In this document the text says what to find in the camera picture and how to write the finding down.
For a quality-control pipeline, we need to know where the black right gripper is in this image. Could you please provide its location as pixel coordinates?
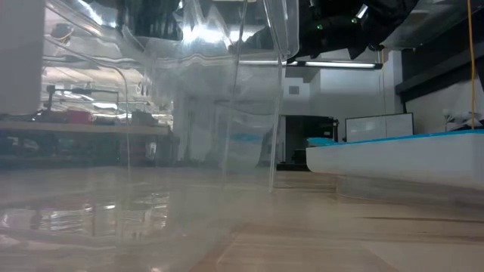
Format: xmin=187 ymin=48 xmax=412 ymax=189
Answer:
xmin=289 ymin=0 xmax=379 ymax=61

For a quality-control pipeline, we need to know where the long wooden workbench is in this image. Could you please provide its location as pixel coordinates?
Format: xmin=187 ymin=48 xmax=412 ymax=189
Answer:
xmin=0 ymin=120 xmax=171 ymax=137

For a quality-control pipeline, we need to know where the blue white pill organizer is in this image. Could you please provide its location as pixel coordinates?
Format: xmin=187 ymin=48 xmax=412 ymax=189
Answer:
xmin=305 ymin=129 xmax=484 ymax=192

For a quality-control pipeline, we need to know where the white crumpled bundle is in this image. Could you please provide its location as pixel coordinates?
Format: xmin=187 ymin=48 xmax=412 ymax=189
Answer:
xmin=442 ymin=108 xmax=484 ymax=132

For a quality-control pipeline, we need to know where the white whiteboard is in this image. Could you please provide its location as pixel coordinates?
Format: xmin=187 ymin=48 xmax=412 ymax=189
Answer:
xmin=345 ymin=112 xmax=415 ymax=144

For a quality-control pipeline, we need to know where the yellow cable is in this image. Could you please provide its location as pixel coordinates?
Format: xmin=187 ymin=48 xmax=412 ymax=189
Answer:
xmin=467 ymin=0 xmax=476 ymax=130

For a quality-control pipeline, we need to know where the clear plastic storage container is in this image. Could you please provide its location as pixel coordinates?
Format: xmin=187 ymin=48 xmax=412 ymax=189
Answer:
xmin=0 ymin=0 xmax=300 ymax=272

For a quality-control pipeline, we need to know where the black yellow ceiling reel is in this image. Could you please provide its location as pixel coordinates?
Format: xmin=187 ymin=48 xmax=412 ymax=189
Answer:
xmin=51 ymin=23 xmax=75 ymax=42

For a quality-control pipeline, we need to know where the red toolbox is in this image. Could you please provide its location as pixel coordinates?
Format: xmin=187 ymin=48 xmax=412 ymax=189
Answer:
xmin=66 ymin=110 xmax=94 ymax=125

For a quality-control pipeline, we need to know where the black aluminium table frame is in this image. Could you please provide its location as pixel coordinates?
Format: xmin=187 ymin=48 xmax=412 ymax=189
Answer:
xmin=0 ymin=153 xmax=309 ymax=172

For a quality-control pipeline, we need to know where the long ceiling light bar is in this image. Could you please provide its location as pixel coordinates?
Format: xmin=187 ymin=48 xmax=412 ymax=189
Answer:
xmin=237 ymin=59 xmax=383 ymax=71

